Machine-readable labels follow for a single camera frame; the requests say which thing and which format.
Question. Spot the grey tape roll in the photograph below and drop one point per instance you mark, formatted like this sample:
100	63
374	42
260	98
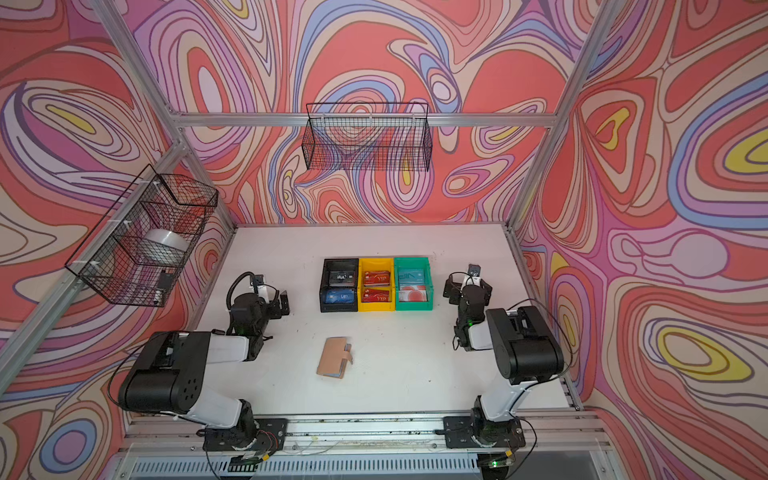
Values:
164	247

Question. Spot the red white card green bin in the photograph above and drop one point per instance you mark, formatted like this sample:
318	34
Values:
413	293

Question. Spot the back wall wire basket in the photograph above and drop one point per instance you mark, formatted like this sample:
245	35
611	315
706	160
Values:
367	136

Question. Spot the red card lower yellow bin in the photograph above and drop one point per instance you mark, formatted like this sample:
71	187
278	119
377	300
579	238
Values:
376	295

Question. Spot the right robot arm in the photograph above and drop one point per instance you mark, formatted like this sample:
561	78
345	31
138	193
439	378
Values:
526	355

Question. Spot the wall wire basket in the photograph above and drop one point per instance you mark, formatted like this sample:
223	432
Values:
367	136
116	269

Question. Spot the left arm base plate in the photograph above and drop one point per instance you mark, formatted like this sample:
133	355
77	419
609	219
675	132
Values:
264	435

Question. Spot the black storage bin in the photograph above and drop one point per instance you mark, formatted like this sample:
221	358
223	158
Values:
337	264

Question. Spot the green storage bin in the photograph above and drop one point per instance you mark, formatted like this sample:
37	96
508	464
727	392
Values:
414	263

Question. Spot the small black device in basket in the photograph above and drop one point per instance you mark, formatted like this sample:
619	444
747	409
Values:
164	282

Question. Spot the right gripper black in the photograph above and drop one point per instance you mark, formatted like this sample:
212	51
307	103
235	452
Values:
453	289

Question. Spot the red card upper yellow bin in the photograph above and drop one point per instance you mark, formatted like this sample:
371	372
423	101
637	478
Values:
377	278

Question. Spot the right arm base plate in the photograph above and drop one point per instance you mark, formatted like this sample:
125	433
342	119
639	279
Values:
464	432

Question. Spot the teal card in green bin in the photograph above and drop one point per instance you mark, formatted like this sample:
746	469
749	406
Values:
412	277

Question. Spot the red card yellow bin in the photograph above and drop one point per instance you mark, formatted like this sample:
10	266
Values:
376	295
377	278

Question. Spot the tan leather card holder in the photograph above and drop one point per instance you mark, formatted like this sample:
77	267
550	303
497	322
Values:
335	357

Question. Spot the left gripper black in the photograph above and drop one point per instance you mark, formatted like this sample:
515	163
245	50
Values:
275	312

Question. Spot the yellow storage bin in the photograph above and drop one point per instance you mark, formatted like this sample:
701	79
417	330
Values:
372	264

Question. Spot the blue card in bin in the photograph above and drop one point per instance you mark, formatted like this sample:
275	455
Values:
340	296

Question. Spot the left wall wire basket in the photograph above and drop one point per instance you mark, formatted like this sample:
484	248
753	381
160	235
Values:
116	269

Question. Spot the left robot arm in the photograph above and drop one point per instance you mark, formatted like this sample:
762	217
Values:
168	377

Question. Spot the aluminium front rail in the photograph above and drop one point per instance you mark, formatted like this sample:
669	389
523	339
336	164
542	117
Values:
559	430

